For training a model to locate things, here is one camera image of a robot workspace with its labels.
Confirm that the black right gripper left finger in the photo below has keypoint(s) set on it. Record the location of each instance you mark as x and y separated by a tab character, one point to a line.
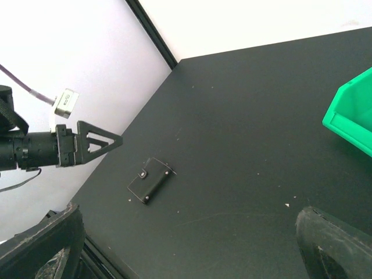
61	235

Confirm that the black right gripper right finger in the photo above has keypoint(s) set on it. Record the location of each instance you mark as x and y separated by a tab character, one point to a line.
331	248

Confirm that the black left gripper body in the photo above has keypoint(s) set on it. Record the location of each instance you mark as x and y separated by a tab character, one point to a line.
66	146

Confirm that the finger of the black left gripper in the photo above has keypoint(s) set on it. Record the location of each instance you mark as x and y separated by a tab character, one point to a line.
93	142

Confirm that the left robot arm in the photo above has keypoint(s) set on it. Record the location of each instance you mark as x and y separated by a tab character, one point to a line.
20	148

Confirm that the green plastic bin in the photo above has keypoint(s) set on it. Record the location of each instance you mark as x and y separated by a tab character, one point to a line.
349	113

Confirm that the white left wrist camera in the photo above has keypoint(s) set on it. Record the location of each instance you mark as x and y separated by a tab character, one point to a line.
62	107

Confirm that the black corner frame post left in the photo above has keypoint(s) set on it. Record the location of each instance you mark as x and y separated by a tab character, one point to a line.
152	32

